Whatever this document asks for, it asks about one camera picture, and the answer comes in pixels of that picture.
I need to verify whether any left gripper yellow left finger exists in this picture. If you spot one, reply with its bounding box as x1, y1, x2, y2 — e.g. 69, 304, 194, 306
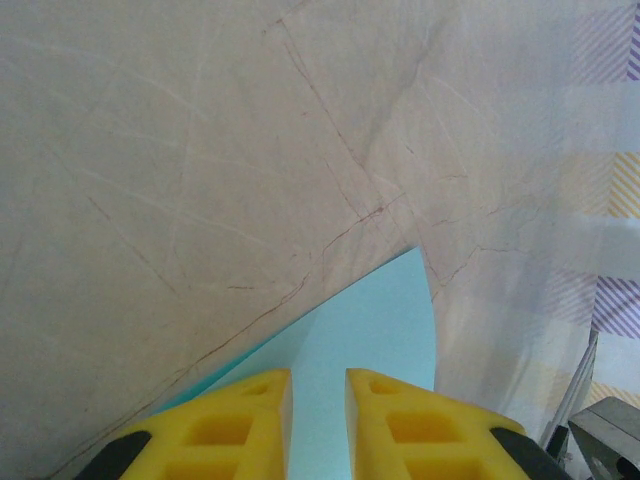
74, 368, 294, 480

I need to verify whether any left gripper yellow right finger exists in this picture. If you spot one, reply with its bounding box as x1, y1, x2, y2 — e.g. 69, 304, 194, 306
345, 368, 567, 480

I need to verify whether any light blue paper sheet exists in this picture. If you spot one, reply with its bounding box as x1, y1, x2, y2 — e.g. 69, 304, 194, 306
159, 246, 438, 480

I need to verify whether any aluminium side rail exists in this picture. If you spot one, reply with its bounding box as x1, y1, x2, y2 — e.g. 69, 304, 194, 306
542, 332, 640, 480

